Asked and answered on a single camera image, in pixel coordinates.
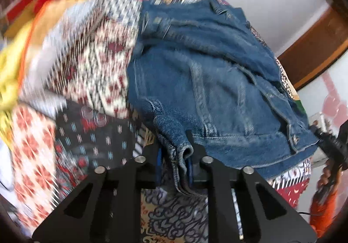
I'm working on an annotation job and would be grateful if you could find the blue denim jacket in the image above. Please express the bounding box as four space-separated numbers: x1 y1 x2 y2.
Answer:
127 0 318 195

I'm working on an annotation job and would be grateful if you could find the person right hand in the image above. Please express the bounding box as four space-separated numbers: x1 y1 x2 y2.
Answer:
317 159 343 193

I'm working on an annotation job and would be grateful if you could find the orange sleeve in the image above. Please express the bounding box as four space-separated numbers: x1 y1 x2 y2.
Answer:
310 190 337 238

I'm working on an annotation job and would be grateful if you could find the patchwork patterned bedspread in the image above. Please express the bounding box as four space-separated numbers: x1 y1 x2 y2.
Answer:
10 0 312 243

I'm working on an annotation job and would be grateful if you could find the wooden wardrobe cabinet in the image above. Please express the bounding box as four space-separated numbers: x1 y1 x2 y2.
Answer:
279 0 347 90

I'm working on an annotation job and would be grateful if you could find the yellow blanket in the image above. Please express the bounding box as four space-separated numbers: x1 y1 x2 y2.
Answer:
1 0 85 149

